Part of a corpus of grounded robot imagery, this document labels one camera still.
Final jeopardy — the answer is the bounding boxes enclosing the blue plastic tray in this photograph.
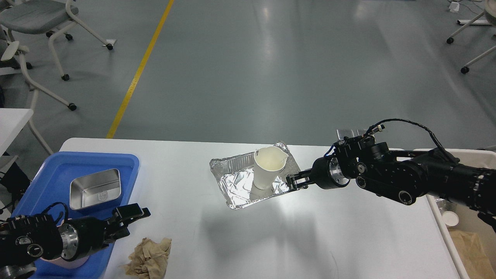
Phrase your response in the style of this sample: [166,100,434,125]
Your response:
[13,152,140,279]

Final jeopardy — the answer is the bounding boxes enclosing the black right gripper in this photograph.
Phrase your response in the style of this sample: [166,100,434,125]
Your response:
[286,156,350,190]

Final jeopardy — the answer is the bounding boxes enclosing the aluminium foil container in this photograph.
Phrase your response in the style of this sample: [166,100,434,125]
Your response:
[209,141,301,210]

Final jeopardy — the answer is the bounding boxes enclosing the brown paper napkin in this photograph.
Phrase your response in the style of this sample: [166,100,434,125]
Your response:
[120,237,172,279]

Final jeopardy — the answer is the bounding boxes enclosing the small white side table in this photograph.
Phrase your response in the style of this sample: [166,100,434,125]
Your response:
[0,108,34,155]

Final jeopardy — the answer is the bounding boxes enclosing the white chair base right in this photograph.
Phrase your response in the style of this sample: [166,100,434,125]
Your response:
[446,0,496,74]

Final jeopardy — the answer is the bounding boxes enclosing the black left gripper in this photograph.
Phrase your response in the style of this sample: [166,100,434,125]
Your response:
[58,203,151,262]

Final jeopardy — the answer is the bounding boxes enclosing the stainless steel rectangular tray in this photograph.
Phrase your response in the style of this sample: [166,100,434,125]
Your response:
[69,168,123,211]

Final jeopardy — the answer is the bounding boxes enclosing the grey office chair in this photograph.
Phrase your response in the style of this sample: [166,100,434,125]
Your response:
[0,0,114,81]

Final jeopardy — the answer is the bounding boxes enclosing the white paper cup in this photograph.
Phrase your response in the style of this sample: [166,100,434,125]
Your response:
[253,146,289,190]

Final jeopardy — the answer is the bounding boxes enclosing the beige plastic waste bin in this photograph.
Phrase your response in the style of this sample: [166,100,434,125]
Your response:
[425,149,496,279]

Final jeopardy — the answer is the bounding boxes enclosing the brown paper bag in bin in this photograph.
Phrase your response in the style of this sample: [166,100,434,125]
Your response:
[448,228,496,279]

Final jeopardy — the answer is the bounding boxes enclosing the small white cup in bin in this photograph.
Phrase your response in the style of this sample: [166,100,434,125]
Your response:
[441,210,460,227]

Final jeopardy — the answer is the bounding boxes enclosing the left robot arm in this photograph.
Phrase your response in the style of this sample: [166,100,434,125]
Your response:
[0,202,151,279]

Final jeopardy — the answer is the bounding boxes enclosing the left metal floor plate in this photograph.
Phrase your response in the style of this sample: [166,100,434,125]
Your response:
[336,129,357,141]

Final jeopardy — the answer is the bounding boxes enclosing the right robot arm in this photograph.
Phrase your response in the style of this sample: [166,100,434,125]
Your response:
[286,119,496,228]

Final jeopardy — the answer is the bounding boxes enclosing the metal floor plate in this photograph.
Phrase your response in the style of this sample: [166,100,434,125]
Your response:
[336,129,357,141]
[356,129,374,138]

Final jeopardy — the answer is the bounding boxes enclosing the right metal floor plate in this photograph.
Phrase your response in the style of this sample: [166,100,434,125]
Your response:
[356,129,374,138]

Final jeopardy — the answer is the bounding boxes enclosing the white chair frame left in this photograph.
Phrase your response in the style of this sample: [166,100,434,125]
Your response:
[0,41,77,155]

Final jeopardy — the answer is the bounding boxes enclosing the pink ribbed mug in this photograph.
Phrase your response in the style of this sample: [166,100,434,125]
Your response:
[44,256,89,269]

